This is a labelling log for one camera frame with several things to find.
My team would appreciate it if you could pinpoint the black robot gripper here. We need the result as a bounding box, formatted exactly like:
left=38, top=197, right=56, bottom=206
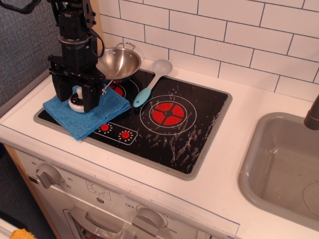
left=48, top=42, right=105, bottom=113

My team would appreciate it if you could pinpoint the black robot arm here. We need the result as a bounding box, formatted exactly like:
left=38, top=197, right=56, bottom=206
left=48, top=0, right=105, bottom=113

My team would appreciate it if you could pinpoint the blue folded cloth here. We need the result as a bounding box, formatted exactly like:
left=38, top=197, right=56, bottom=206
left=43, top=87, right=131, bottom=141

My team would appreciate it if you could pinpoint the stainless steel bowl pan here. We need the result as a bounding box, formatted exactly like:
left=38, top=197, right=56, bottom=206
left=96, top=42, right=142, bottom=84

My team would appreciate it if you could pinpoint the grey timer knob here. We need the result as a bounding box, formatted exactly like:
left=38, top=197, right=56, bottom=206
left=36, top=163, right=61, bottom=189

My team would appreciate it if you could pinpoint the black toy stovetop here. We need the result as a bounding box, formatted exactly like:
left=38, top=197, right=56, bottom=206
left=33, top=67, right=233, bottom=181

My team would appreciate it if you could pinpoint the grey oven temperature knob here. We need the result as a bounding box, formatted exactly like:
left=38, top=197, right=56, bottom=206
left=132, top=208, right=164, bottom=237

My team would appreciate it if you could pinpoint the yellow object at corner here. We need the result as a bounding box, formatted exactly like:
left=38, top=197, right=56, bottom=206
left=9, top=229, right=35, bottom=239

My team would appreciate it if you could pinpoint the grey sink basin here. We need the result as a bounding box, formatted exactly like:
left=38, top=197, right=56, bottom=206
left=238, top=113, right=319, bottom=231

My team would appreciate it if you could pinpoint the grey faucet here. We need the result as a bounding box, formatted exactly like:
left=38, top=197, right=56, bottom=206
left=304, top=95, right=319, bottom=130

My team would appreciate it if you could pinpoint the white spoon blue handle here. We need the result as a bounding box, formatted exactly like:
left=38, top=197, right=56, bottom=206
left=133, top=59, right=173, bottom=108

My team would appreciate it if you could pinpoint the wooden side post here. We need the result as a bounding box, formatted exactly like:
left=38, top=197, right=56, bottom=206
left=91, top=0, right=103, bottom=39

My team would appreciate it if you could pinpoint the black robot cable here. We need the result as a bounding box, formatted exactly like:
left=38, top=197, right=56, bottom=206
left=0, top=0, right=43, bottom=15

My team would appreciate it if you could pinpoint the grey oven door handle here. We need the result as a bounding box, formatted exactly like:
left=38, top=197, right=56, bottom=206
left=70, top=207, right=124, bottom=239

